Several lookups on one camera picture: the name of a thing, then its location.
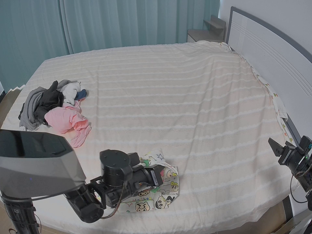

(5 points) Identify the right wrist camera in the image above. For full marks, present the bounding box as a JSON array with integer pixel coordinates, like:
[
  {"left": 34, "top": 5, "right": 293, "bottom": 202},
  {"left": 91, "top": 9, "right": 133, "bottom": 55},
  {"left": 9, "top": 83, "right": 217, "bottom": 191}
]
[{"left": 299, "top": 135, "right": 312, "bottom": 153}]

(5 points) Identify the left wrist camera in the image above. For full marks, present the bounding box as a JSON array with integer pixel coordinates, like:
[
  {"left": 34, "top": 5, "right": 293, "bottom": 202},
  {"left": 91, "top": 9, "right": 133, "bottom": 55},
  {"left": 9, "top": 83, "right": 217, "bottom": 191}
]
[{"left": 127, "top": 152, "right": 142, "bottom": 167}]

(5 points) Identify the pile of clothes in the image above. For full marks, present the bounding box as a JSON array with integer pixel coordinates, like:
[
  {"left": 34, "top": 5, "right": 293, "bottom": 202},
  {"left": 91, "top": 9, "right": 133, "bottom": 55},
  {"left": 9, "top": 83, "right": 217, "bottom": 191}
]
[{"left": 18, "top": 80, "right": 88, "bottom": 131}]

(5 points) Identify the bed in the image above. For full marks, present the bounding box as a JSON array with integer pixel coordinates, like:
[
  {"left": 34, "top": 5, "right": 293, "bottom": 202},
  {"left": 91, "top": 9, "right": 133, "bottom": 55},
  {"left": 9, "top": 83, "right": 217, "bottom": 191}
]
[{"left": 0, "top": 6, "right": 312, "bottom": 231}]

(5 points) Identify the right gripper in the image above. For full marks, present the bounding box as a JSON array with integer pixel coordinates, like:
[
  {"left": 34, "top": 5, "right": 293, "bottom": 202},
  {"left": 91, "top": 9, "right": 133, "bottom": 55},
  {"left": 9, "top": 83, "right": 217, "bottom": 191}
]
[{"left": 268, "top": 137, "right": 305, "bottom": 169}]

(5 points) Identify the white and wood bedside table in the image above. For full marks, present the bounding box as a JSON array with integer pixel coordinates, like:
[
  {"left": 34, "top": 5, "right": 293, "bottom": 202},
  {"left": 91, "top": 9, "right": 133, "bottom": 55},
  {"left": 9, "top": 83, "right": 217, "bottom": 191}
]
[{"left": 275, "top": 211, "right": 312, "bottom": 234}]

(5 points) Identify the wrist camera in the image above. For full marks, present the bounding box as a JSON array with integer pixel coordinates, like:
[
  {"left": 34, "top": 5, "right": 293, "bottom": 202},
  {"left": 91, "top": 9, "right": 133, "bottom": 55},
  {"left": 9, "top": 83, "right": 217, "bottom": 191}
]
[
  {"left": 127, "top": 152, "right": 142, "bottom": 167},
  {"left": 299, "top": 135, "right": 312, "bottom": 153}
]

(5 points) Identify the pink garment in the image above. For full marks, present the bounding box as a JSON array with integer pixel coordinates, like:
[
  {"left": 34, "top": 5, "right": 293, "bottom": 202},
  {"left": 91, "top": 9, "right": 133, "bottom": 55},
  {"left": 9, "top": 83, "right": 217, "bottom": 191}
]
[{"left": 45, "top": 101, "right": 92, "bottom": 148}]

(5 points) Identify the white printed pyjama top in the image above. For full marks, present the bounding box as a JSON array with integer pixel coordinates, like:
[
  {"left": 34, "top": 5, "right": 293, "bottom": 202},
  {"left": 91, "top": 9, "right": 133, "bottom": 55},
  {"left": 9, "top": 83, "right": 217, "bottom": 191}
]
[{"left": 117, "top": 148, "right": 181, "bottom": 213}]

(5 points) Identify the black cable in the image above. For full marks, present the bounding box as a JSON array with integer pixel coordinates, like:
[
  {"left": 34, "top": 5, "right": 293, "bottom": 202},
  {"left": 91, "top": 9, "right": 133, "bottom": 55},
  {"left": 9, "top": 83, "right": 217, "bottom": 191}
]
[
  {"left": 290, "top": 172, "right": 309, "bottom": 204},
  {"left": 100, "top": 179, "right": 127, "bottom": 221}
]

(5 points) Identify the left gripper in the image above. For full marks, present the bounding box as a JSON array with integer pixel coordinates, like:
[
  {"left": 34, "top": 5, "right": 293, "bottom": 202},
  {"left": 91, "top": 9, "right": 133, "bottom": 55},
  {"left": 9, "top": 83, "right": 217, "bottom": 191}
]
[{"left": 133, "top": 165, "right": 164, "bottom": 189}]

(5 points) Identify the blue-green curtain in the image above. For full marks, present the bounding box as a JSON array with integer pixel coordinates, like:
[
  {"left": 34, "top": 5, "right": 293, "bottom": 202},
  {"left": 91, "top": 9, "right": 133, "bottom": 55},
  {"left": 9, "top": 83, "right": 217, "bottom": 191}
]
[
  {"left": 0, "top": 0, "right": 71, "bottom": 93},
  {"left": 59, "top": 0, "right": 221, "bottom": 55}
]

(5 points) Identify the grey bedside table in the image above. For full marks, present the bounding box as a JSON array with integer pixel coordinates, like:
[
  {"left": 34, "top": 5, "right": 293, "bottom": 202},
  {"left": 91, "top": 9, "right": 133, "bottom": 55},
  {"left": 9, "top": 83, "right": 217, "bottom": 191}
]
[{"left": 187, "top": 15, "right": 226, "bottom": 43}]

